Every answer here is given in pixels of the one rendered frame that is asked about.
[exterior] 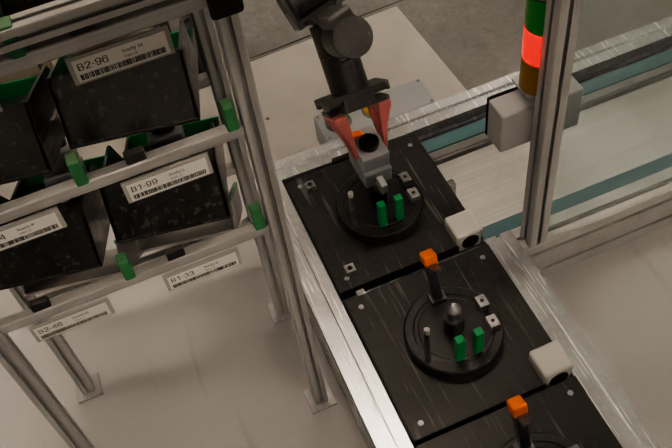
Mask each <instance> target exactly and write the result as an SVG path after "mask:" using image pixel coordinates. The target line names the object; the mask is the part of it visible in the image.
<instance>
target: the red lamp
mask: <svg viewBox="0 0 672 448"><path fill-rule="evenodd" d="M542 40H543V39H542V37H540V36H536V35H534V34H532V33H530V32H529V31H528V30H527V29H526V28H525V25H524V29H523V40H522V52H521V55H522V58H523V60H524V61H525V62H526V63H527V64H529V65H531V66H534V67H538V68H539V67H540V58H541V49H542Z"/></svg>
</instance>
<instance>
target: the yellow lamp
mask: <svg viewBox="0 0 672 448"><path fill-rule="evenodd" d="M538 75H539V68H538V67H534V66H531V65H529V64H527V63H526V62H525V61H524V60H523V58H522V55H521V63H520V74H519V86H520V88H521V90H522V91H523V92H525V93H526V94H529V95H531V96H536V93H537V84H538Z"/></svg>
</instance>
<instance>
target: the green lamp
mask: <svg viewBox="0 0 672 448"><path fill-rule="evenodd" d="M545 13H546V3H541V2H538V1H536V0H526V7H525V18H524V25H525V28H526V29H527V30H528V31H529V32H530V33H532V34H534V35H536V36H540V37H543V31H544V22H545Z"/></svg>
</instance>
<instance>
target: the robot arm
mask: <svg viewBox="0 0 672 448"><path fill-rule="evenodd" d="M343 1H344V0H276V2H277V3H278V5H279V7H280V9H281V10H282V12H283V13H284V15H285V17H286V18H287V20H288V21H289V23H290V25H291V26H292V28H293V29H294V31H301V30H302V29H304V28H305V27H307V26H309V25H312V26H311V27H310V28H309V30H310V33H311V36H312V39H313V42H314V45H315V48H316V51H317V54H318V57H319V60H320V63H321V66H322V69H323V72H324V75H325V78H326V81H327V84H328V87H329V89H330V92H331V94H330V95H327V96H324V97H322V98H319V99H316V100H314V103H315V106H316V109H318V110H321V109H322V108H323V112H321V113H322V116H323V119H324V120H325V121H326V123H327V124H328V125H329V126H330V127H331V128H332V129H333V130H334V131H335V132H336V134H337V135H338V136H339V137H340V138H341V139H342V140H343V142H344V143H345V145H346V146H347V148H348V150H349V151H350V153H351V154H352V156H353V157H354V159H356V160H358V159H359V157H358V153H357V149H356V145H355V142H354V138H353V135H352V131H351V128H350V125H349V121H348V118H347V116H346V115H343V114H349V113H352V112H354V111H357V110H360V109H362V108H365V107H367V108H368V110H369V113H370V116H371V118H372V121H373V124H374V127H375V129H376V132H377V133H378V134H379V136H380V137H381V139H382V141H383V142H384V144H385V145H386V147H388V139H387V127H388V121H389V115H390V109H391V99H390V96H389V94H386V93H382V92H379V91H382V90H384V89H390V84H389V81H388V79H382V78H372V79H369V80H367V76H366V73H365V70H364V67H363V64H362V61H361V58H360V57H361V56H363V55H365V54H366V53H367V52H368V51H369V49H370V48H371V45H372V42H373V31H372V28H371V26H370V24H369V23H368V22H367V21H366V20H365V19H364V18H362V17H360V16H356V15H354V13H353V12H352V10H351V9H350V7H349V6H348V5H347V4H343V3H342V2H343ZM324 4H325V5H324ZM321 6H322V7H321ZM318 8H319V9H318ZM315 10H316V11H315ZM312 12H313V13H312ZM302 19H303V20H302ZM377 92H379V93H377ZM374 93H376V94H374ZM341 111H342V112H341Z"/></svg>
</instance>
